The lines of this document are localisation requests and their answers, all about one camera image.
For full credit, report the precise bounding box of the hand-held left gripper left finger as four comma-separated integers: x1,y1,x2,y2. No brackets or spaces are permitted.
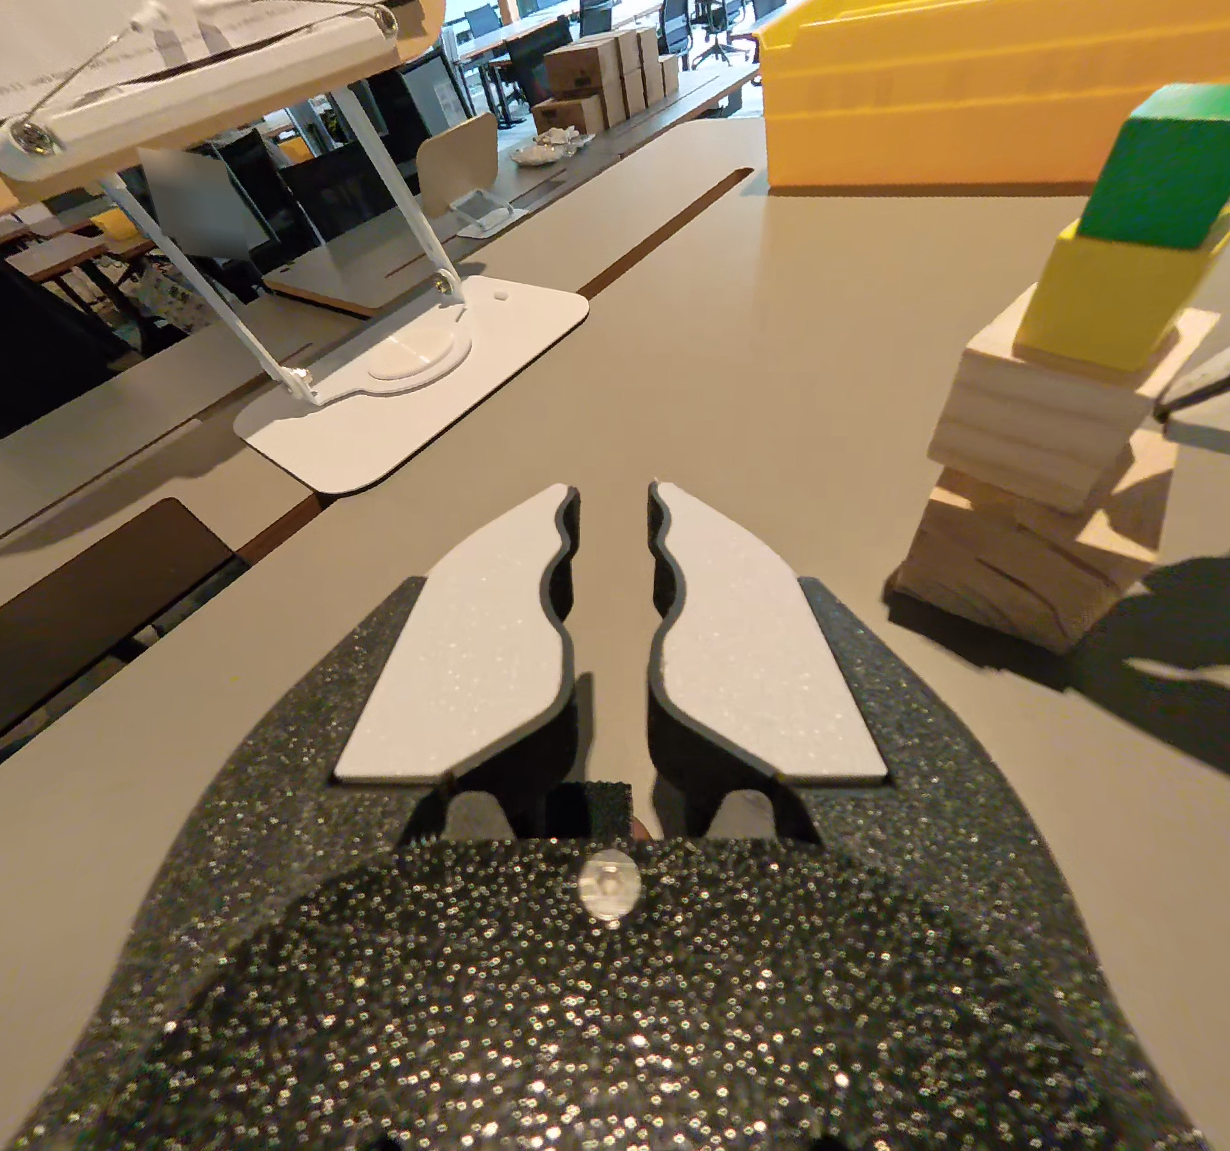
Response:
333,481,583,836

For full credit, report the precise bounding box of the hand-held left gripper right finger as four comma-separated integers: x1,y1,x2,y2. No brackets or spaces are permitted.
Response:
646,479,892,846

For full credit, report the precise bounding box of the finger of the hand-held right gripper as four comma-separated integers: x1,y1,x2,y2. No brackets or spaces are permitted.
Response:
1152,357,1230,451

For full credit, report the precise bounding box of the yellow wooden cube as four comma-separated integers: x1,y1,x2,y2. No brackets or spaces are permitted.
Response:
1013,214,1230,377

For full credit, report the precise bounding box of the plain wooden cube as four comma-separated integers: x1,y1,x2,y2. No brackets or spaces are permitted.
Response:
927,285,1222,515
887,426,1181,657

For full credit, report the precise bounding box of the green wooden cube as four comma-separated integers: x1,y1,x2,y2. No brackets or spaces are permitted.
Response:
1076,83,1230,254

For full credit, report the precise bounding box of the white overhead stand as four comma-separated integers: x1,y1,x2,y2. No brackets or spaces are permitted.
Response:
0,0,590,498

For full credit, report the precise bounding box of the yellow plastic bin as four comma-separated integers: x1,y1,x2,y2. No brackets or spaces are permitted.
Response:
754,0,1230,81
764,65,1230,190

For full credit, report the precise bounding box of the small white holder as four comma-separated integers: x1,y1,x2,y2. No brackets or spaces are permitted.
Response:
450,190,529,241

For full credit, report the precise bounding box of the small wooden panel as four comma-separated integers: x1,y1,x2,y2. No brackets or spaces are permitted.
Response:
417,112,501,221

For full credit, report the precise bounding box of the crumpled clear wrap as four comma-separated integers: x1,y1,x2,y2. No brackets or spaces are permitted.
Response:
510,128,594,169

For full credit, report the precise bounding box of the stack of cardboard boxes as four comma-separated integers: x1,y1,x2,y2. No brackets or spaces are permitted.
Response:
533,25,683,139

